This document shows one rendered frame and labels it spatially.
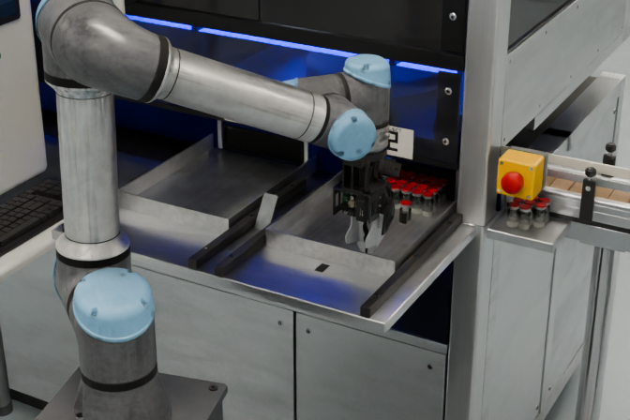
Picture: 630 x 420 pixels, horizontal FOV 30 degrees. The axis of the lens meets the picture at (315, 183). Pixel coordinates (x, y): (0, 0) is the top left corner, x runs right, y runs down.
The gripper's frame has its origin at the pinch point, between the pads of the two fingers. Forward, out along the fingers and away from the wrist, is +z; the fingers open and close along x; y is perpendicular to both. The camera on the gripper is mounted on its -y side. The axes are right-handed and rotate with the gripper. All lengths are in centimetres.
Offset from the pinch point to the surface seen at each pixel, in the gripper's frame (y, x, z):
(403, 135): -23.9, -4.7, -11.8
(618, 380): -120, 22, 92
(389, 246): -8.6, 0.1, 3.6
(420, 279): -0.1, 10.0, 3.9
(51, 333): -24, -99, 61
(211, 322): -24, -51, 43
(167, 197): -6.2, -47.7, 3.6
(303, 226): -8.0, -17.7, 3.6
